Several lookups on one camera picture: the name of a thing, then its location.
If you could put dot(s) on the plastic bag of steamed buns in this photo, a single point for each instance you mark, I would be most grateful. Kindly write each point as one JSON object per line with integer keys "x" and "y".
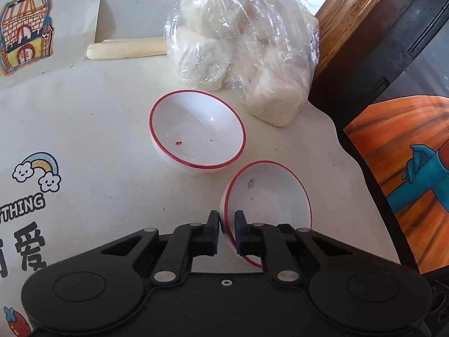
{"x": 245, "y": 42}

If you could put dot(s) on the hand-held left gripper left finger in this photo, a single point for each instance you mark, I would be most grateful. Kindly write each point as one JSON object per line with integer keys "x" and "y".
{"x": 214, "y": 228}

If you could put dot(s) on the dark door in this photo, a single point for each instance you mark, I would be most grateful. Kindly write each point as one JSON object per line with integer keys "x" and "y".
{"x": 386, "y": 59}

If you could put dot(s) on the cream cylindrical stick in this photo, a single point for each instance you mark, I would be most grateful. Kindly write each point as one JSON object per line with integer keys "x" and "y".
{"x": 126, "y": 49}

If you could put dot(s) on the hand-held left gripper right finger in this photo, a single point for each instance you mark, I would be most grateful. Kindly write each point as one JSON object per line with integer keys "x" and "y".
{"x": 239, "y": 233}

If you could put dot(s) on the colourful houses drawing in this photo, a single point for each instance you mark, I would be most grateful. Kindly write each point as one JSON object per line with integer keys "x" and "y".
{"x": 70, "y": 14}

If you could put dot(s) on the white bowl flower print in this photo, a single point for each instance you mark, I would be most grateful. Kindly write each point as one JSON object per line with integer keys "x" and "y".
{"x": 196, "y": 130}

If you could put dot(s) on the white bowl red label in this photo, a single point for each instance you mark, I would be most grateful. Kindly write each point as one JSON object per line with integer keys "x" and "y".
{"x": 270, "y": 203}

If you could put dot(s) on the orange door poster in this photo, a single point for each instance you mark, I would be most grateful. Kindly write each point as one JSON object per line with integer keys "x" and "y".
{"x": 386, "y": 140}

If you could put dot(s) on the printed cartoon tablecloth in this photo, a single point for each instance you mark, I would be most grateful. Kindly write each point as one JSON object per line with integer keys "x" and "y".
{"x": 105, "y": 130}

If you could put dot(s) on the brown wooden furniture edge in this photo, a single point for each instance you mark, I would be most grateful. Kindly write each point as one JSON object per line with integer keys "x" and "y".
{"x": 350, "y": 10}

